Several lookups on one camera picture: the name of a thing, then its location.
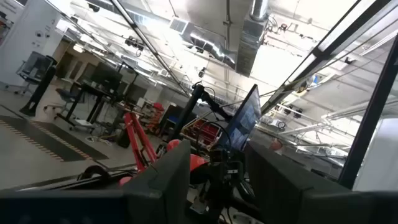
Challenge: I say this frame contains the black metal rig frame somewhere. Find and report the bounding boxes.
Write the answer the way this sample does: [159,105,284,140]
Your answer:
[43,0,398,190]

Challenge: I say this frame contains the black striped-edge floor mat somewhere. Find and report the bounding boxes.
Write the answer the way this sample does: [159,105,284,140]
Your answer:
[29,119,109,161]
[0,114,67,162]

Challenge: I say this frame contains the black standing desk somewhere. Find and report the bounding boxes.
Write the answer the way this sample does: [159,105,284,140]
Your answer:
[55,62,139,131]

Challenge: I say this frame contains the silver ventilation duct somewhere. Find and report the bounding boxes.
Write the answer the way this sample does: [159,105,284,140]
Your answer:
[235,0,271,77]

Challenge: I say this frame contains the grey office chair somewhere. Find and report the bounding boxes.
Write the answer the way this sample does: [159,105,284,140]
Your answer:
[15,51,57,96]

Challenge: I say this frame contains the black monitor stand pole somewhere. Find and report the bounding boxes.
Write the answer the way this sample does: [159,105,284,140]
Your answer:
[169,83,233,144]

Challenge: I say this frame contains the red parts rack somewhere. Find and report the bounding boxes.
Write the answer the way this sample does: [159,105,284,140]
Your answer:
[144,101,165,134]

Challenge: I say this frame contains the blue office chair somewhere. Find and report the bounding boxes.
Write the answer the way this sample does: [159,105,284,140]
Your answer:
[43,88,86,121]

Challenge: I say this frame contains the red storage bins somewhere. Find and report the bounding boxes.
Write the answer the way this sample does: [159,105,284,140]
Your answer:
[183,118,222,147]

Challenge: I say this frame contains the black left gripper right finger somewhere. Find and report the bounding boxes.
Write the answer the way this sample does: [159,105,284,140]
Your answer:
[244,141,354,224]

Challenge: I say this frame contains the flat computer monitor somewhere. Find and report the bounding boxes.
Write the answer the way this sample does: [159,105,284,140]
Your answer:
[216,83,263,152]

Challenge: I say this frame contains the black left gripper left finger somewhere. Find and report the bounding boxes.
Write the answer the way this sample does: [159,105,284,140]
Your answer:
[122,139,192,224]

